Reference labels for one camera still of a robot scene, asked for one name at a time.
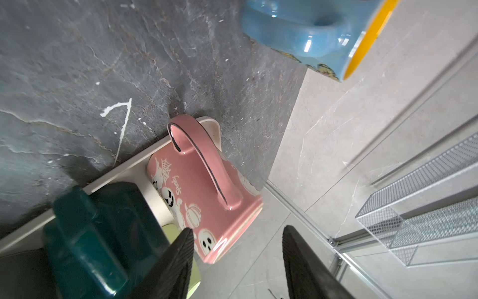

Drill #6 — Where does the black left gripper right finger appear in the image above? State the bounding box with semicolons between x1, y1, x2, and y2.
282;225;353;299

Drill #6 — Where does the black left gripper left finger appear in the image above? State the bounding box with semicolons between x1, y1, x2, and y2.
128;228;194;299

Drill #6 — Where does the pink ghost print mug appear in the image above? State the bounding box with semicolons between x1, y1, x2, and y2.
147;114;263;264

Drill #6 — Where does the blue mug yellow inside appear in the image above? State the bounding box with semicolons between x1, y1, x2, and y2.
241;0;398;82

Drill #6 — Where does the white wire mesh basket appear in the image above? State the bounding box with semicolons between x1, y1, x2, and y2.
356;134;478;267

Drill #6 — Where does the light green mug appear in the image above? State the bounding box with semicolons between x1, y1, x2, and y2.
161;223;202;299

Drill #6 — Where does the dark green mug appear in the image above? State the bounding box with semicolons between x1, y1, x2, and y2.
42;182;170;299

